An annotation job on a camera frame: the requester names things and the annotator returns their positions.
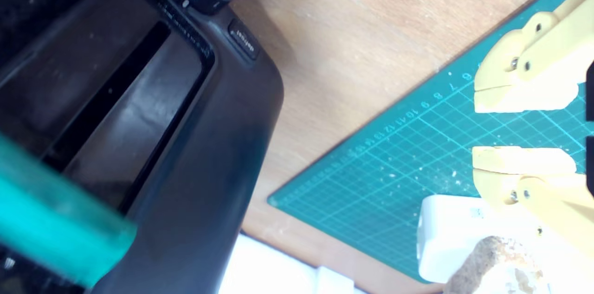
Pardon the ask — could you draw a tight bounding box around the black toaster defrost button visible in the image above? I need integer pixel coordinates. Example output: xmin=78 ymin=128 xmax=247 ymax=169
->
xmin=229 ymin=18 xmax=259 ymax=60

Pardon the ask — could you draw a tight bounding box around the green cutting mat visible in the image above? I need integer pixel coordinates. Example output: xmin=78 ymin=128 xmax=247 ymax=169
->
xmin=268 ymin=0 xmax=594 ymax=283

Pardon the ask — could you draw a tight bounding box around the green toaster lever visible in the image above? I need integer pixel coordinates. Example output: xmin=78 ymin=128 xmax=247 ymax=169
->
xmin=0 ymin=134 xmax=137 ymax=288

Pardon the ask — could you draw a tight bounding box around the black two-slot toaster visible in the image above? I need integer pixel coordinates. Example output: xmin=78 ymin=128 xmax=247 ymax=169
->
xmin=0 ymin=0 xmax=284 ymax=294

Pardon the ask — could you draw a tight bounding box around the white block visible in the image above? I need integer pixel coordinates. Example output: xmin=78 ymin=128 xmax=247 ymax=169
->
xmin=416 ymin=194 xmax=581 ymax=285

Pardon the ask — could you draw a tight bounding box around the white wall clip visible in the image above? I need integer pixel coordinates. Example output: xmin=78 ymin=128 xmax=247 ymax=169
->
xmin=317 ymin=265 xmax=358 ymax=294

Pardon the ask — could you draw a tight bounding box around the brown bread slice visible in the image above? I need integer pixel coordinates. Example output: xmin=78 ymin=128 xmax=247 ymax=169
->
xmin=443 ymin=235 xmax=546 ymax=294

